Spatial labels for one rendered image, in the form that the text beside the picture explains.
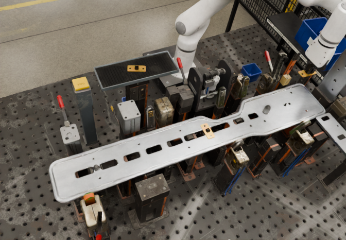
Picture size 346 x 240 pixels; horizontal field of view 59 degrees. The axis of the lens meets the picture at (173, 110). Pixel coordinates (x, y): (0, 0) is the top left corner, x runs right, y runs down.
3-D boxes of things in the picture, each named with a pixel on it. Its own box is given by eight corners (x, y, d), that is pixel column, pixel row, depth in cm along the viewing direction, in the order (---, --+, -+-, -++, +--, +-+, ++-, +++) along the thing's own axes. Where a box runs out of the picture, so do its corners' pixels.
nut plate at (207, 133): (215, 137, 142) (215, 135, 141) (208, 139, 141) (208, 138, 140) (206, 123, 147) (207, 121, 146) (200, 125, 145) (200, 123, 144)
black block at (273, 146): (253, 182, 164) (273, 156, 141) (242, 165, 169) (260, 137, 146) (265, 177, 167) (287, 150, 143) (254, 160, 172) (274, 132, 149)
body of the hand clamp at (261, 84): (248, 120, 189) (269, 82, 161) (243, 112, 192) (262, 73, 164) (256, 117, 191) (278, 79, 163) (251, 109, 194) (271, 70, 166)
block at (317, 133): (293, 169, 171) (317, 143, 149) (281, 152, 177) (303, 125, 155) (306, 163, 174) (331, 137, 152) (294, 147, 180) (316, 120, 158)
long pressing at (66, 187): (58, 212, 115) (57, 211, 114) (46, 162, 127) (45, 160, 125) (328, 113, 161) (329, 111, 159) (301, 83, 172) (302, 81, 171)
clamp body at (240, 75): (222, 129, 183) (239, 88, 153) (212, 114, 189) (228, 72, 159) (235, 124, 186) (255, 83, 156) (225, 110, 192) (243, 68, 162)
